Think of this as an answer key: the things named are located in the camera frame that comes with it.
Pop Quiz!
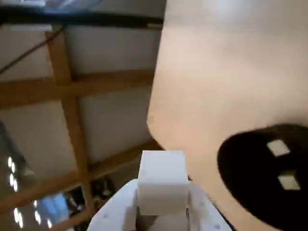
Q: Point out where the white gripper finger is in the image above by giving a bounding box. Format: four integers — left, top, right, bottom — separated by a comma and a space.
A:
185, 184, 233, 231
87, 179, 140, 231

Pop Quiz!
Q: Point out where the white cube block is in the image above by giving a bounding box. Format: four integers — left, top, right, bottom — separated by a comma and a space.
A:
137, 150, 190, 216
276, 169, 301, 191
266, 139, 291, 157

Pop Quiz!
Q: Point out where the black horizontal bar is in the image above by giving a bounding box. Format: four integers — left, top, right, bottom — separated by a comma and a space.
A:
0, 9, 164, 27

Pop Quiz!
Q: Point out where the light wooden frame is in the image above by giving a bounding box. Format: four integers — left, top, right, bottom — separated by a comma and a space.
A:
0, 31, 165, 231

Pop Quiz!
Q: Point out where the thin dark cable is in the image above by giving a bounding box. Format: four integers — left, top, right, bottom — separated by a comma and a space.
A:
0, 26, 65, 73

